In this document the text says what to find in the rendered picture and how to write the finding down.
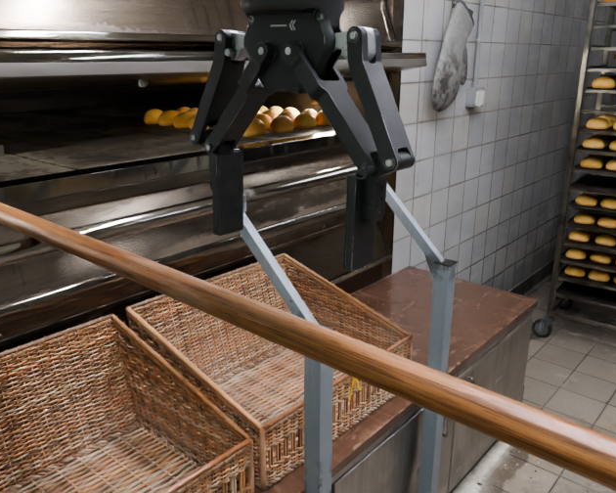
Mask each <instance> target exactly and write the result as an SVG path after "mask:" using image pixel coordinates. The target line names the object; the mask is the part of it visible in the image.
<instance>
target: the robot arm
mask: <svg viewBox="0 0 616 493"><path fill-rule="evenodd" d="M344 7H345V0H241V8H242V10H243V11H244V12H245V14H246V16H247V21H248V24H247V29H246V33H244V32H243V31H236V30H227V29H219V30H217V32H216V34H215V46H214V60H213V63H212V66H211V69H210V73H209V76H208V78H207V81H206V84H205V88H204V91H203V94H202V97H201V100H200V103H199V107H198V112H197V116H196V119H195V122H194V125H193V128H192V131H191V134H190V139H191V142H192V143H193V144H194V145H201V146H202V147H204V148H205V151H206V152H207V153H208V155H209V173H210V174H209V177H210V178H209V185H210V188H211V191H212V199H213V234H214V235H217V236H223V235H226V234H230V233H234V232H237V231H240V230H242V229H243V152H242V151H239V149H235V148H237V147H238V146H237V143H238V142H239V140H240V139H241V137H242V135H243V134H244V132H245V131H246V129H247V128H248V126H249V125H250V123H251V122H252V120H253V119H254V118H255V116H256V115H257V113H258V112H259V110H260V109H261V107H262V106H263V104H264V103H265V101H266V99H267V98H268V97H269V96H270V95H272V94H274V93H275V92H290V93H307V94H308V95H309V97H310V98H312V99H313V100H315V101H316V102H317V103H318V104H319V106H320V108H321V109H322V111H323V113H324V114H325V116H326V118H327V119H328V121H329V123H330V125H331V127H332V128H333V130H334V132H335V133H336V135H337V137H338V138H339V140H340V142H341V143H342V145H343V147H344V148H345V150H346V152H347V153H348V155H349V156H350V157H351V159H352V161H353V162H354V164H355V166H356V167H357V169H358V171H359V172H356V173H351V174H348V177H347V198H346V219H345V240H344V260H343V268H344V269H346V270H349V271H354V270H356V269H359V268H361V267H363V266H366V265H368V264H370V263H372V262H373V261H374V236H375V222H376V221H379V220H382V218H383V216H384V213H385V199H386V185H387V178H388V176H389V175H390V174H391V173H392V172H395V171H399V170H403V169H406V168H410V167H412V166H413V165H414V163H415V156H414V153H413V151H412V148H411V145H410V142H409V139H408V136H407V133H406V130H405V128H404V125H403V122H402V119H401V116H400V114H399V111H398V108H397V106H396V103H395V100H394V97H393V94H392V91H391V88H390V85H389V83H388V80H387V77H386V74H385V71H384V68H383V65H382V62H381V42H380V33H379V31H378V30H377V29H376V28H370V27H363V26H356V25H354V26H351V27H350V28H349V29H348V31H344V32H342V31H341V27H340V17H341V15H342V13H343V12H344ZM340 55H342V57H344V58H345V60H346V61H347V62H348V65H349V69H350V73H351V76H352V79H353V82H354V85H355V88H356V91H357V93H358V96H359V99H360V102H361V105H362V108H363V111H364V114H365V116H366V119H367V122H368V124H367V123H366V121H365V120H364V118H363V117H362V115H361V113H360V112H359V110H358V108H357V107H356V105H355V104H354V102H353V100H352V99H351V97H350V95H349V94H348V92H347V88H348V87H347V84H346V82H345V81H344V79H343V77H342V76H341V74H340V73H339V71H338V69H337V68H336V66H335V63H336V62H337V60H338V59H339V57H340ZM246 57H248V58H249V63H248V65H247V66H246V68H245V70H243V68H244V63H245V58H246ZM242 71H243V72H242ZM238 85H239V88H238ZM237 88H238V90H237ZM236 91H237V92H236ZM207 126H209V128H208V129H206V128H207Z"/></svg>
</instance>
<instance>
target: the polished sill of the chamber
mask: <svg viewBox="0 0 616 493"><path fill-rule="evenodd" d="M341 145H342V143H341V142H340V140H339V138H338V137H337V135H336V133H335V132H334V131H331V132H325V133H318V134H312V135H305V136H298V137H292V138H285V139H280V140H273V141H266V142H260V143H253V144H247V145H240V146H238V147H237V148H235V149H239V151H242V152H243V163H245V162H251V161H256V160H261V159H266V158H272V157H282V156H287V155H293V154H298V153H304V152H309V151H315V150H319V149H325V148H330V147H335V146H341ZM207 169H209V155H208V153H207V152H206V151H201V152H195V153H188V154H182V155H176V156H169V157H157V158H151V159H144V160H137V161H131V162H124V163H119V164H112V165H105V166H99V167H92V168H86V169H79V170H72V171H67V172H60V173H54V174H47V175H40V176H34V177H27V178H22V179H15V180H9V181H2V182H0V202H1V203H3V204H6V205H14V204H20V203H25V202H35V201H41V200H46V199H51V198H56V197H62V196H67V195H73V194H78V193H84V192H89V191H95V190H100V189H105V188H110V187H116V186H121V185H127V184H132V183H138V182H143V181H149V180H154V179H159V178H164V177H169V176H175V175H180V174H186V173H191V172H197V171H202V170H207Z"/></svg>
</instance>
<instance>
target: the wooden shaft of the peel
mask: <svg viewBox="0 0 616 493"><path fill-rule="evenodd" d="M0 223H1V224H3V225H5V226H8V227H10V228H12V229H15V230H17V231H19V232H21V233H24V234H26V235H28V236H31V237H32V238H34V239H37V240H39V241H41V242H43V243H46V244H48V245H50V246H53V247H56V248H59V249H61V250H63V251H65V252H68V253H70V254H72V255H75V256H77V257H79V258H81V259H84V260H86V261H88V262H91V263H93V264H95V265H98V266H100V267H102V268H104V269H107V270H109V271H111V272H113V273H115V274H117V275H120V276H122V277H124V278H126V279H129V280H131V281H133V282H136V283H138V284H140V285H142V286H145V287H147V288H149V289H152V290H154V291H158V292H160V293H162V294H164V295H167V296H169V297H171V298H174V299H176V300H178V301H181V302H183V303H185V304H187V305H190V306H192V307H194V308H196V309H198V310H200V311H202V312H205V313H207V314H209V315H212V316H214V317H216V318H219V319H221V320H223V321H225V322H228V323H230V324H232V325H235V326H237V327H239V328H242V329H244V330H246V331H248V332H251V333H253V334H255V335H258V336H261V337H263V338H266V339H268V340H270V341H272V342H274V343H276V344H279V345H281V346H283V347H285V348H288V349H290V350H292V351H295V352H297V353H299V354H302V355H304V356H306V357H308V358H311V359H313V360H315V361H318V362H320V363H322V364H324V365H327V366H329V367H331V368H334V369H336V370H338V371H340V372H342V373H344V374H346V375H349V376H351V377H353V378H356V379H358V380H360V381H364V382H366V383H368V384H371V385H373V386H375V387H378V388H380V389H382V390H384V391H387V392H389V393H391V394H394V395H396V396H398V397H401V398H403V399H405V400H407V401H410V402H412V403H414V404H417V405H419V406H420V407H422V408H425V409H427V410H429V411H432V412H434V413H436V414H439V415H441V416H443V417H445V418H448V419H450V420H452V421H455V422H457V423H459V424H462V425H464V426H467V427H470V428H472V429H474V430H477V431H479V432H481V433H483V434H486V435H488V436H490V437H493V438H495V439H497V440H500V441H502V442H503V443H505V444H508V445H510V446H512V447H515V448H517V449H519V450H522V451H524V452H526V453H528V454H531V455H533V456H535V457H538V458H540V459H542V460H544V461H547V462H549V463H551V464H554V465H556V466H558V467H561V468H563V469H565V470H567V471H571V472H573V473H576V474H578V475H579V476H582V477H584V478H586V479H588V480H591V481H593V482H595V483H598V484H600V485H602V486H604V487H607V488H609V489H611V490H614V491H616V438H613V437H610V436H608V435H605V434H603V433H600V432H597V431H595V430H592V429H590V428H587V427H584V426H580V425H578V424H575V423H572V422H570V421H567V420H565V419H562V418H560V417H558V416H555V415H553V414H550V413H547V412H545V411H542V410H539V409H537V408H534V407H532V406H529V405H526V404H524V403H521V402H519V401H516V400H513V399H511V398H508V397H506V396H503V395H500V394H499V393H496V392H494V391H491V390H488V389H486V388H483V387H481V386H478V385H475V384H473V383H470V382H468V381H463V380H461V379H458V378H456V377H453V376H450V375H448V374H445V373H443V372H440V371H437V370H435V369H432V368H429V367H427V366H424V365H422V364H420V363H417V362H415V361H412V360H410V359H407V358H404V357H402V356H399V355H397V354H394V353H391V352H389V351H386V350H384V349H381V348H378V347H376V346H373V345H371V344H368V343H365V342H363V341H360V340H358V339H356V338H353V337H351V336H347V335H344V334H341V333H339V332H336V331H333V330H331V329H328V328H326V327H323V326H320V325H318V324H315V323H313V322H310V321H307V320H305V319H302V318H300V317H297V316H294V315H292V314H289V313H287V312H285V311H282V310H280V309H277V308H275V307H272V306H269V305H267V304H264V303H262V302H259V301H256V300H254V299H251V298H249V297H246V296H243V295H241V294H238V293H236V292H233V291H229V290H226V289H223V288H221V287H218V286H216V285H213V284H210V283H208V282H206V281H204V280H201V279H198V278H196V277H193V276H191V275H188V274H185V273H183V272H180V271H178V270H175V269H172V268H170V267H167V266H165V265H162V264H159V263H157V262H154V261H152V260H149V259H147V258H145V257H142V256H140V255H137V254H134V253H132V252H129V251H126V250H124V249H121V248H119V247H116V246H112V245H109V244H107V243H104V242H101V241H99V240H96V239H94V238H91V237H88V236H86V235H83V234H81V233H78V232H75V231H73V230H70V229H69V228H66V227H63V226H61V225H58V224H56V223H53V222H50V221H48V220H45V219H43V218H40V217H37V216H35V215H32V214H30V213H27V212H24V211H22V210H19V209H16V208H14V207H11V206H9V205H6V204H3V203H1V202H0Z"/></svg>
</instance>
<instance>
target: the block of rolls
mask: <svg viewBox="0 0 616 493"><path fill-rule="evenodd" d="M197 112H198V108H192V109H190V108H188V107H181V108H178V109H177V110H175V111H165V112H163V111H162V110H159V109H151V110H149V111H147V112H146V113H145V115H144V122H145V123H146V124H159V125H160V126H174V127H176V128H190V129H192V128H193V125H194V122H195V119H196V116H197ZM316 125H317V126H330V123H329V121H328V119H327V118H326V116H325V114H324V113H323V111H320V112H318V113H316V112H315V111H314V110H312V109H306V110H304V111H303V112H302V113H299V111H298V110H297V109H294V108H285V109H284V110H283V109H282V108H281V107H271V108H270V109H267V108H266V107H264V106H262V107H261V109H260V110H259V112H258V113H257V115H256V116H255V118H254V119H253V120H252V122H251V123H250V125H249V126H248V128H247V129H246V131H245V132H244V134H243V136H245V137H253V136H260V135H263V134H265V132H266V130H269V129H271V131H272V132H273V133H287V132H290V131H292V130H293V128H295V129H311V128H314V127H316Z"/></svg>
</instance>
